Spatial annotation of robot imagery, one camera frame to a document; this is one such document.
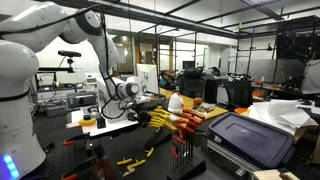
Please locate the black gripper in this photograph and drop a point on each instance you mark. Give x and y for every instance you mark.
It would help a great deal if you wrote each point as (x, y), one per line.
(141, 109)

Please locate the black stand for yellow keys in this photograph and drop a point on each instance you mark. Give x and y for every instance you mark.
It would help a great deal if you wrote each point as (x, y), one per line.
(156, 140)

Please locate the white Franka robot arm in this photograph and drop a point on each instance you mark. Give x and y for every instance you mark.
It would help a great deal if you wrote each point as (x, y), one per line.
(16, 116)

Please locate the small orange object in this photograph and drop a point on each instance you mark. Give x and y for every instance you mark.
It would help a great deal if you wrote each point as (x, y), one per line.
(259, 83)

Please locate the black rounded mouse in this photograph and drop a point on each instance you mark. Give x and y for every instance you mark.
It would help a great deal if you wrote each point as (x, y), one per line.
(130, 116)

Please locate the black cylinder speaker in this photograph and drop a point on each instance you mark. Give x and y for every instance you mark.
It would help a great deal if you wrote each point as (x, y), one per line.
(165, 103)

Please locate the small cardboard box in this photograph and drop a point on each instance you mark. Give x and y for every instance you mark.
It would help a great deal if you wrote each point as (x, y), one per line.
(173, 118)

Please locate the white flat board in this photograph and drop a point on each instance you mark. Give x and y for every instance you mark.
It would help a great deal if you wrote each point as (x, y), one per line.
(116, 128)

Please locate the white plush chicken toy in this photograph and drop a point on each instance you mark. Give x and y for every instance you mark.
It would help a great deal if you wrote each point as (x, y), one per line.
(175, 104)

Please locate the small black box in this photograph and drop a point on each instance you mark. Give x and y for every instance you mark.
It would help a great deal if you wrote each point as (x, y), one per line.
(101, 124)

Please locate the grey round device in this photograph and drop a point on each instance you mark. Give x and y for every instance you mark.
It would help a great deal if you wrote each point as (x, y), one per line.
(94, 114)

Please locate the brown ball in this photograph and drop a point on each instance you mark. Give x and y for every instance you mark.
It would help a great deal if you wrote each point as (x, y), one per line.
(197, 101)

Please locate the tan torn tape scrap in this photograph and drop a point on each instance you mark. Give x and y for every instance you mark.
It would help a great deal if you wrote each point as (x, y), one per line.
(129, 169)

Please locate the black padded office chair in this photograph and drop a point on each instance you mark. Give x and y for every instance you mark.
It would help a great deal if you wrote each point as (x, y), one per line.
(192, 83)

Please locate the black round puck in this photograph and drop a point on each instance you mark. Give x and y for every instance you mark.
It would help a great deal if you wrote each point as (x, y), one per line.
(87, 117)

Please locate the small colourful packet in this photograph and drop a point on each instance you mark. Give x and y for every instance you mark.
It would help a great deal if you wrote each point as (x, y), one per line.
(206, 107)

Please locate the grey equipment box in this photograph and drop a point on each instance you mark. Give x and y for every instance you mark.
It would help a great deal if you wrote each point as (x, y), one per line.
(81, 100)

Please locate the dark background monitor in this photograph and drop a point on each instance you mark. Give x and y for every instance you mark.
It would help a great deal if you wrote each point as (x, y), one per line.
(188, 65)

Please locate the white box device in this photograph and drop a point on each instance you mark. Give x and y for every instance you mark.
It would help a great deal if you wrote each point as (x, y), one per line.
(90, 80)

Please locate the wooden desk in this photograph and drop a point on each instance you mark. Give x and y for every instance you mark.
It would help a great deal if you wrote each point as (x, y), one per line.
(215, 114)

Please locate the black clamp orange tip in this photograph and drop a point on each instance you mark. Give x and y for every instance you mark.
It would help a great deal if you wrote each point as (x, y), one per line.
(78, 137)
(81, 165)

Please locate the orange bowl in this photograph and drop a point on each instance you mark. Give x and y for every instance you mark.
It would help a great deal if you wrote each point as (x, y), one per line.
(241, 110)

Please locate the black mesh office chair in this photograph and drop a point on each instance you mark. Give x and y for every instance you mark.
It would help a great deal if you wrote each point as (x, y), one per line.
(238, 93)

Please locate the white paper pile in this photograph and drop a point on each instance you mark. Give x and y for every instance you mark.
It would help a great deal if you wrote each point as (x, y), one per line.
(283, 113)

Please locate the light wooden block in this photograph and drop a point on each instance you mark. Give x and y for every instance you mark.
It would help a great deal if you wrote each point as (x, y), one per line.
(271, 175)

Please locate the open cardboard box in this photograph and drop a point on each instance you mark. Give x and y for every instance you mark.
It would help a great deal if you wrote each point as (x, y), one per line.
(300, 133)

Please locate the black curtain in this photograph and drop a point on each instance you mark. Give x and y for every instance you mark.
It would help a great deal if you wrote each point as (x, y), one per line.
(296, 43)

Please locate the white hanging sheet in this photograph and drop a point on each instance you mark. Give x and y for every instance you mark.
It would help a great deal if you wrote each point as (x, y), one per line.
(311, 78)

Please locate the aluminium extrusion frame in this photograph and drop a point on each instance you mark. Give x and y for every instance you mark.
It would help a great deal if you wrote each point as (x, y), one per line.
(226, 156)

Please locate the black camera on mount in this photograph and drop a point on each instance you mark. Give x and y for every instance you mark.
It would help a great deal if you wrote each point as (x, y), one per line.
(68, 53)

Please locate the black overhead metal frame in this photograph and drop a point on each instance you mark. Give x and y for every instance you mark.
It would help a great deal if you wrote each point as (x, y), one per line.
(186, 24)

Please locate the black camera boom stand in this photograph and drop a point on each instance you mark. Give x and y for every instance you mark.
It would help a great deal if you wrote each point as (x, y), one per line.
(50, 69)

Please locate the grey partition wall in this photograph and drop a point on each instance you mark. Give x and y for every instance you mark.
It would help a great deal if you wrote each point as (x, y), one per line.
(263, 70)

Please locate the black tripod camera rig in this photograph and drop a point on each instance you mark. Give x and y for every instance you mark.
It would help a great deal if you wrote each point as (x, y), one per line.
(291, 86)

